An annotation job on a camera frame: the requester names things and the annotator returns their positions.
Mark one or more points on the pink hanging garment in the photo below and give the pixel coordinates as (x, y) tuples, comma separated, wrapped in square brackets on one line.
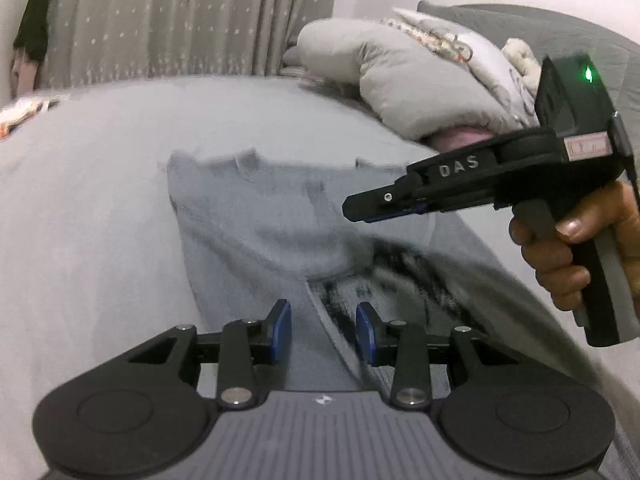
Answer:
[(22, 77)]

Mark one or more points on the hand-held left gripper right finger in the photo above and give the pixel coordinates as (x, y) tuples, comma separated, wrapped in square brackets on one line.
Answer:
[(365, 335)]

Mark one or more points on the cream plush toy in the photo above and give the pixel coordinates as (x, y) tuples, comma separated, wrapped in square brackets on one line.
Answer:
[(520, 60)]

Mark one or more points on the open book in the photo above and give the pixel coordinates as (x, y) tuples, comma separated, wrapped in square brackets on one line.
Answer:
[(20, 115)]

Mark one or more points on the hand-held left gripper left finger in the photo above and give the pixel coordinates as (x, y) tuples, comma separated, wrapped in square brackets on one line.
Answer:
[(282, 332)]

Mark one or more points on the light grey duvet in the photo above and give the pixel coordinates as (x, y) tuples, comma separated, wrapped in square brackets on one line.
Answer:
[(390, 70)]

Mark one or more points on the striped grey cloth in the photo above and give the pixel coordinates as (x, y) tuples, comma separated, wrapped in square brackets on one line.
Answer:
[(292, 60)]

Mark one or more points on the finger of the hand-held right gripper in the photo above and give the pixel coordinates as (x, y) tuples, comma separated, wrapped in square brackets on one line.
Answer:
[(450, 175)]

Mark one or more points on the person's right hand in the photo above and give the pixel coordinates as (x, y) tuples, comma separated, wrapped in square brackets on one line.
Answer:
[(620, 220)]

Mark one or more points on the dark hanging garment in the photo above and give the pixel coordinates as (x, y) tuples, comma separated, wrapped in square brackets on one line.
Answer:
[(35, 20)]

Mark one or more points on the pink pillow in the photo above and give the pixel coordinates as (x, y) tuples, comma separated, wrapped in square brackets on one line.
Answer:
[(460, 137)]

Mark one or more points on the grey knit sweater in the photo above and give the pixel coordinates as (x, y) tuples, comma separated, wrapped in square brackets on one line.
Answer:
[(250, 220)]

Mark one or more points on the printed pillow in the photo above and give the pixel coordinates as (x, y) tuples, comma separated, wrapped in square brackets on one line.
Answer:
[(480, 55)]

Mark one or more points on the grey quilted headboard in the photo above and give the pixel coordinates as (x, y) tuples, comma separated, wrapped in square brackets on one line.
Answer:
[(550, 25)]

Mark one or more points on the grey star curtain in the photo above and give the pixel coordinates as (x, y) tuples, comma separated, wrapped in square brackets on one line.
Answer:
[(175, 20)]

